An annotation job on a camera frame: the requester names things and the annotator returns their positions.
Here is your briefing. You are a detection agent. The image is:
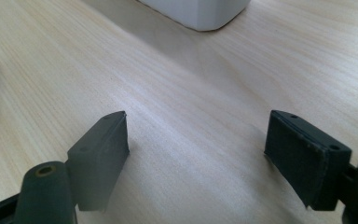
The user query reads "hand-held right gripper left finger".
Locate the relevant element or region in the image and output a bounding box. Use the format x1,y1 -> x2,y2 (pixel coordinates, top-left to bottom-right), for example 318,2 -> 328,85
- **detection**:
66,110 -> 131,213

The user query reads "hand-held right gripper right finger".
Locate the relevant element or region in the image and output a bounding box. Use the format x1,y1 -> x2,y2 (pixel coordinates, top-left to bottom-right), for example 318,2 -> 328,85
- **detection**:
264,109 -> 353,212

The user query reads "white plastic holder box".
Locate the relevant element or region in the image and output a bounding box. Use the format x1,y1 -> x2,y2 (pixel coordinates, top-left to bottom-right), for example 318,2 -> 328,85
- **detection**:
136,0 -> 252,32

